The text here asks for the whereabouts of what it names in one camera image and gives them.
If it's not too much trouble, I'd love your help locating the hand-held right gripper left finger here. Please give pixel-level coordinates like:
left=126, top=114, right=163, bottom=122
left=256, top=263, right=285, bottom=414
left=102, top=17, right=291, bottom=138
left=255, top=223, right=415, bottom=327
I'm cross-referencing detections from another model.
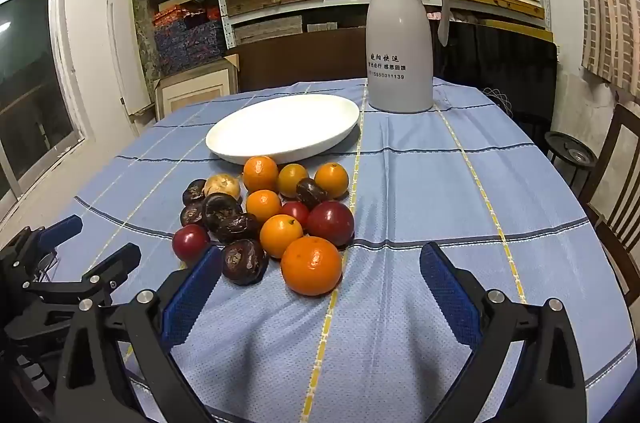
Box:
left=54, top=245, right=223, bottom=423

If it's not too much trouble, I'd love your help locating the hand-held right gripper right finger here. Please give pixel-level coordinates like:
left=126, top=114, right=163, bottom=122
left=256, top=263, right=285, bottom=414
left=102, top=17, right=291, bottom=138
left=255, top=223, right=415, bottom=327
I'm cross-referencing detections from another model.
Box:
left=419, top=242, right=588, bottom=423

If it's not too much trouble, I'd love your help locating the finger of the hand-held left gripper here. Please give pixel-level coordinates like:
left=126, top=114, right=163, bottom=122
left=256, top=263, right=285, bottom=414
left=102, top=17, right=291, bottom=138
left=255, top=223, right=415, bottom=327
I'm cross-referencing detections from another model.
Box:
left=0, top=214, right=84, bottom=289
left=22, top=243, right=142, bottom=309

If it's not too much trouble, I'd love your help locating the dark water chestnut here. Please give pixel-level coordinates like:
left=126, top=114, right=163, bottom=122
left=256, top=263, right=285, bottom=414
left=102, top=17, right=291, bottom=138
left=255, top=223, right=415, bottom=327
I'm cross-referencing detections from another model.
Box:
left=216, top=213, right=262, bottom=245
left=296, top=177, right=329, bottom=210
left=180, top=202, right=205, bottom=228
left=182, top=179, right=207, bottom=206
left=202, top=192, right=243, bottom=233
left=221, top=239, right=269, bottom=287

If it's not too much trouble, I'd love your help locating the pale yellow round fruit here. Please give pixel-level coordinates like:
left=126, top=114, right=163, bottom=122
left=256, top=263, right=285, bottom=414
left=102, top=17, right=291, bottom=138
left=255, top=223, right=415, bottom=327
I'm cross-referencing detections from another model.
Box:
left=203, top=173, right=241, bottom=200

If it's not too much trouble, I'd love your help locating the large orange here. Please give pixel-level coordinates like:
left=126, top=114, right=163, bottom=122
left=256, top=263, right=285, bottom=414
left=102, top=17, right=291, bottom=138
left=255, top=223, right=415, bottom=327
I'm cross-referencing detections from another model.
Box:
left=280, top=235, right=344, bottom=297

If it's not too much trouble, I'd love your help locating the large red plum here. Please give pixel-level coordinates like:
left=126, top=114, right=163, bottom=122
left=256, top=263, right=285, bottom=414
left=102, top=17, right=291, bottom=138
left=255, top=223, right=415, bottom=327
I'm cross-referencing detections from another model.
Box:
left=306, top=200, right=355, bottom=248

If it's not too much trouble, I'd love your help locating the yellowish orange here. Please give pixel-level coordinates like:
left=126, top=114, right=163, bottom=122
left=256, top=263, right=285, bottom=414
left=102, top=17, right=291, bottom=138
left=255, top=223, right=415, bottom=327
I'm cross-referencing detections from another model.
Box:
left=277, top=163, right=310, bottom=198

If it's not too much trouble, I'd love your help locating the white oval plate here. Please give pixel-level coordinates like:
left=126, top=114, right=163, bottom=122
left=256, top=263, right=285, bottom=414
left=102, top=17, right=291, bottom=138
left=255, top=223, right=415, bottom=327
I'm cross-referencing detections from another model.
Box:
left=205, top=93, right=360, bottom=164

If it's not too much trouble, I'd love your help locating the blue checked tablecloth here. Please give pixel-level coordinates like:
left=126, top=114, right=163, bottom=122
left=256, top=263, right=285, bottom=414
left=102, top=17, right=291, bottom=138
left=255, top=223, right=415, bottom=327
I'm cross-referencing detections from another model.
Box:
left=10, top=77, right=638, bottom=423

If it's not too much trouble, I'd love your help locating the brown wooden chair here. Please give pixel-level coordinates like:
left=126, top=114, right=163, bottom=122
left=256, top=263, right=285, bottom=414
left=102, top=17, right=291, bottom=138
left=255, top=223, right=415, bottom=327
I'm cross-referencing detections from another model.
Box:
left=577, top=103, right=640, bottom=294

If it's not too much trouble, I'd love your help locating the white leaning board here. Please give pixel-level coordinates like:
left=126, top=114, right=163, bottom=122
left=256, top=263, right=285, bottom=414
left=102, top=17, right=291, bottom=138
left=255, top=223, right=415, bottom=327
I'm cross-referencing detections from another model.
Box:
left=106, top=0, right=153, bottom=118

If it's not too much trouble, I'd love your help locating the black round stand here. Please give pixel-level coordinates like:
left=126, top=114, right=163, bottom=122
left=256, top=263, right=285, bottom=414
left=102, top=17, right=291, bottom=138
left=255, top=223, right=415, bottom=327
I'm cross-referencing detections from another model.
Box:
left=543, top=131, right=598, bottom=198

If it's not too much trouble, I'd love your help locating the green marbled slab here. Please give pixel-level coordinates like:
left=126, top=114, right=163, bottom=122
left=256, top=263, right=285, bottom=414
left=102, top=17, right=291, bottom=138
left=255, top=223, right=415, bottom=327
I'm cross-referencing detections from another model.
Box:
left=131, top=0, right=161, bottom=94

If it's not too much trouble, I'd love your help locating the pile of patterned boxes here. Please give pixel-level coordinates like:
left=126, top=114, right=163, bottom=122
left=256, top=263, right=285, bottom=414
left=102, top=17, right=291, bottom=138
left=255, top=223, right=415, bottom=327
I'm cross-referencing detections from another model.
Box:
left=139, top=0, right=226, bottom=76

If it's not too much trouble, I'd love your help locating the dark cloth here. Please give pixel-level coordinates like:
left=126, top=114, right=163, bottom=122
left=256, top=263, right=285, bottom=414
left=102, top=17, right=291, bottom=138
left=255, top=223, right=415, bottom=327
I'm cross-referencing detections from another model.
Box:
left=430, top=20, right=558, bottom=138

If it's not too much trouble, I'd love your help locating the white thermos jug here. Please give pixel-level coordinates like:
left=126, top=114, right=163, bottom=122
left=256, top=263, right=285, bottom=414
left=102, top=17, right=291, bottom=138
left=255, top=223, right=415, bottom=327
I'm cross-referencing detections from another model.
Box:
left=364, top=0, right=449, bottom=114

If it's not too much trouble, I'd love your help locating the brown board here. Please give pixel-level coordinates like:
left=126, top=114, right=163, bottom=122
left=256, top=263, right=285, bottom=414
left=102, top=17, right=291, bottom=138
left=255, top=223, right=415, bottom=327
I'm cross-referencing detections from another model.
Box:
left=235, top=28, right=368, bottom=94

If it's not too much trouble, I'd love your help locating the patterned curtain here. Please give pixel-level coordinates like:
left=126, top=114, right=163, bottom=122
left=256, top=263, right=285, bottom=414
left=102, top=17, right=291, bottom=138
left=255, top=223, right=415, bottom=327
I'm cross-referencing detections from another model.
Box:
left=565, top=0, right=640, bottom=98

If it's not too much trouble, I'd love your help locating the window with white frame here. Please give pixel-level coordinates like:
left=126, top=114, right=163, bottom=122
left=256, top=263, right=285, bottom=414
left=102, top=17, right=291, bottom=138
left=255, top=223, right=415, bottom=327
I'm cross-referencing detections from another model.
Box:
left=0, top=0, right=96, bottom=214

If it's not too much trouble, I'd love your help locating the beige picture frame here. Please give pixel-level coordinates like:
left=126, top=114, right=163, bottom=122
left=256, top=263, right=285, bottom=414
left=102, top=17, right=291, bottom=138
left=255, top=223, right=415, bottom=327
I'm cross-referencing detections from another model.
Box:
left=152, top=53, right=241, bottom=121

